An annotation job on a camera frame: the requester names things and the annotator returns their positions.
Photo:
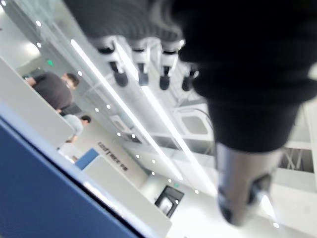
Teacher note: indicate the long linear ceiling light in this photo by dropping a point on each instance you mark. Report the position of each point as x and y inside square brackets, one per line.
[173, 134]
[119, 101]

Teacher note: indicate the large blue panel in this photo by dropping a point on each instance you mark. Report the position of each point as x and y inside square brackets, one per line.
[37, 188]

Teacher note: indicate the white counter block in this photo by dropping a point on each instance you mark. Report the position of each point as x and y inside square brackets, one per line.
[123, 198]

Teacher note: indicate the person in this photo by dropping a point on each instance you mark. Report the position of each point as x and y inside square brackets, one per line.
[75, 124]
[53, 90]

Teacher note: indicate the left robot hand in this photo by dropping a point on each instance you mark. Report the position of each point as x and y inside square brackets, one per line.
[242, 62]

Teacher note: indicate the square ceiling air vent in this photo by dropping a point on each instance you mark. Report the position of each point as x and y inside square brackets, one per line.
[194, 124]
[120, 122]

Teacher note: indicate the dark doorway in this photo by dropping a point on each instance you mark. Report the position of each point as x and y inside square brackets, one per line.
[169, 200]

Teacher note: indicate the dark wall lettering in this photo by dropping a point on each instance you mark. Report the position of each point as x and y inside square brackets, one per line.
[112, 156]

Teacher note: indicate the small blue panel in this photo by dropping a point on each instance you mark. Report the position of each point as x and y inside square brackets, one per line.
[86, 158]

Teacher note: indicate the white partition wall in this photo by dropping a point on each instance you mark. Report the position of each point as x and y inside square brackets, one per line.
[27, 104]

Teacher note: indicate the green exit sign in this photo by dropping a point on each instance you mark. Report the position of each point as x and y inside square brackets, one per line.
[50, 62]

